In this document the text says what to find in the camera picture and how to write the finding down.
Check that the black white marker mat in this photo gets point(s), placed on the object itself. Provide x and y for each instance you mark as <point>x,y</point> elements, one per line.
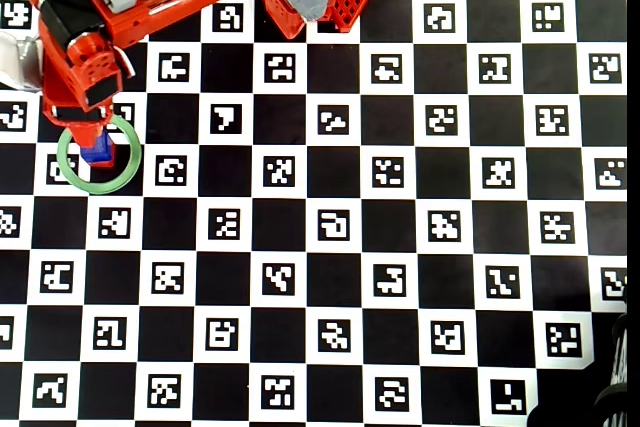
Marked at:
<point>320,297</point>

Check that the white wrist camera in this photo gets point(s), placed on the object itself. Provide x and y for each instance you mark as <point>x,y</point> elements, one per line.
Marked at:
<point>17,62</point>

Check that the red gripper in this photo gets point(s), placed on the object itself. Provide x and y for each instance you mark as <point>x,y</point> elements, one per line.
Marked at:
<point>80,114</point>

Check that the black stand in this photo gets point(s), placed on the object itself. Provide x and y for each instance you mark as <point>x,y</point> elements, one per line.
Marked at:
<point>617,372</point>

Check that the blue cube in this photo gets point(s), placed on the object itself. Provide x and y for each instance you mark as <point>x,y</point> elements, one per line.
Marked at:
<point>97,153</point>

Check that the red cube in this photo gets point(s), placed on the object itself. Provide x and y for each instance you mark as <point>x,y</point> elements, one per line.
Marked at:
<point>106,162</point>

